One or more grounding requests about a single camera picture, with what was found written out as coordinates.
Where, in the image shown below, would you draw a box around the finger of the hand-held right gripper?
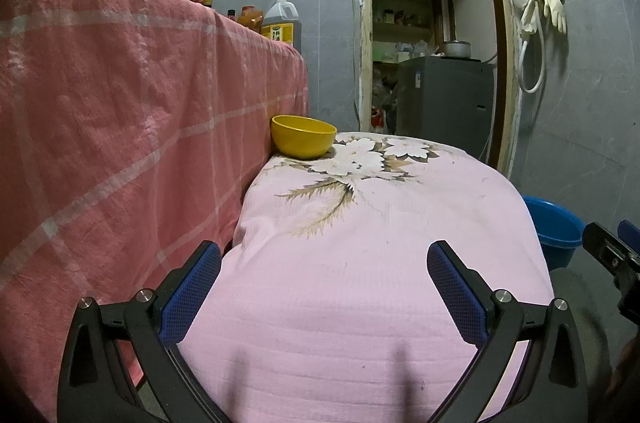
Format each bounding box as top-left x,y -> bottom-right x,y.
617,219 -> 640,250
582,222 -> 640,278

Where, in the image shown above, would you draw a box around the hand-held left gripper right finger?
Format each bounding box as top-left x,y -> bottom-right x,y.
426,239 -> 588,423

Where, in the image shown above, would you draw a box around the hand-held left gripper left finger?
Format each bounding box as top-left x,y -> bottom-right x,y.
56,240 -> 236,423

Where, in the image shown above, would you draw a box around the blue plastic bucket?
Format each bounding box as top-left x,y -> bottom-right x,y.
521,196 -> 585,270

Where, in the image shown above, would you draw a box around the yellow bowl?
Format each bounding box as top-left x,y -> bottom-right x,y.
270,115 -> 338,160

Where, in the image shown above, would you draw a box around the person's right hand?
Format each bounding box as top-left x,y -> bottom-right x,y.
606,337 -> 640,400

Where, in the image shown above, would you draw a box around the pink floral blanket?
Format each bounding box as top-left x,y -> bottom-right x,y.
177,132 -> 555,423

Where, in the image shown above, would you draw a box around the grey washing machine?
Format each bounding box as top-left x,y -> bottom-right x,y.
397,56 -> 496,154

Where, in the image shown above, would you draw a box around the pink checked cloth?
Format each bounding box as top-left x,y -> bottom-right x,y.
0,0 -> 310,409

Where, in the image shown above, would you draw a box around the cream rubber gloves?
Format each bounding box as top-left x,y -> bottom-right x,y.
520,0 -> 568,37

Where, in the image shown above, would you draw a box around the orange sauce bottle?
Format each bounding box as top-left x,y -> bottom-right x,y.
237,6 -> 264,35

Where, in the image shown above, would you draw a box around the large cooking oil jug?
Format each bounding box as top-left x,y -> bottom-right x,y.
261,0 -> 303,47

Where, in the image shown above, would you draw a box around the white hose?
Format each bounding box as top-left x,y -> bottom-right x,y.
517,34 -> 547,94

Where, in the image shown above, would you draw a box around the white cable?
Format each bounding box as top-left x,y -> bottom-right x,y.
350,0 -> 362,124

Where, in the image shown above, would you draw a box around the wooden door frame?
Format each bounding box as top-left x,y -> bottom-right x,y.
356,0 -> 523,177

